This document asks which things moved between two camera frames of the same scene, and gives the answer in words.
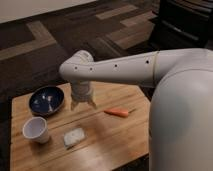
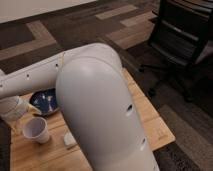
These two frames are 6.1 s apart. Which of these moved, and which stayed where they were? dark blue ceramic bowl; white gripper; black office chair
Moved: white gripper
Stayed: black office chair; dark blue ceramic bowl
